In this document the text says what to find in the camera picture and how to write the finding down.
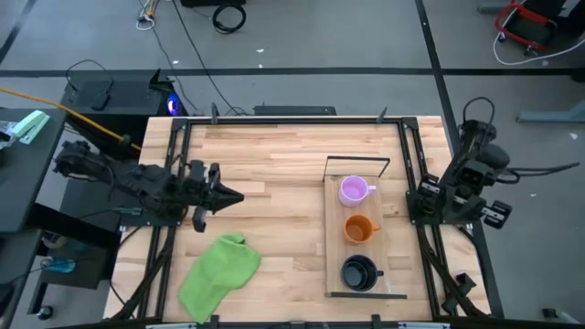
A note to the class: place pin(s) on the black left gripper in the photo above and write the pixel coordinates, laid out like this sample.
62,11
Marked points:
201,192

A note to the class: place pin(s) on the mint green stapler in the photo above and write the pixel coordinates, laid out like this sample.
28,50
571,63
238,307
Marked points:
29,125

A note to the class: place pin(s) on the black computer tower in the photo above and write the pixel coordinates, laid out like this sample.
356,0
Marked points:
123,98

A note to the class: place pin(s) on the black enamel mug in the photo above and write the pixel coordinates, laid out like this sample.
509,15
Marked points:
358,273

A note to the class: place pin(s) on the grey desk foot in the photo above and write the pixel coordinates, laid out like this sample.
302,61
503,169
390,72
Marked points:
553,116

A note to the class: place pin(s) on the orange ceramic mug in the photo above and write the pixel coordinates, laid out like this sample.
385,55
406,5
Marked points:
358,230

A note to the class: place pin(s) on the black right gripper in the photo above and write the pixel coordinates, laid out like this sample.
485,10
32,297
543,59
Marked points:
496,212

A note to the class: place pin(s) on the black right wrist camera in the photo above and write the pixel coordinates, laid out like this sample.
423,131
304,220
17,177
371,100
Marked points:
472,174

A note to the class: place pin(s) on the black side table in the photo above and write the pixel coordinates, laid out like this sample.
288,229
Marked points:
27,183

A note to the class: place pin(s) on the pink plastic mug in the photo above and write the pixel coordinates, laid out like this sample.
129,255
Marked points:
353,191

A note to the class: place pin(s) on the green microfibre cloth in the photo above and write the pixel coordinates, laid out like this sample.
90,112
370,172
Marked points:
219,274

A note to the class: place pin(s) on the black power strip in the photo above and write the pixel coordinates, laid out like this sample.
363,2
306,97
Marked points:
294,110

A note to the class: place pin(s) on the blue bottle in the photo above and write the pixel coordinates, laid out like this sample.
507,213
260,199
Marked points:
59,265

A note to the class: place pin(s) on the wooden shelf board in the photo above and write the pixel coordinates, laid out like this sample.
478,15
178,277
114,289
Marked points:
333,256

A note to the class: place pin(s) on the red wheeled cart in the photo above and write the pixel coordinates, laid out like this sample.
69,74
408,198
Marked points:
525,25

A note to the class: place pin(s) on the black table rig frame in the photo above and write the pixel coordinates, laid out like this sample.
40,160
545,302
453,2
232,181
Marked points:
297,121

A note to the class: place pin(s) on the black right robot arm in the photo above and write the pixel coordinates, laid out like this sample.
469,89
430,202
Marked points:
475,137

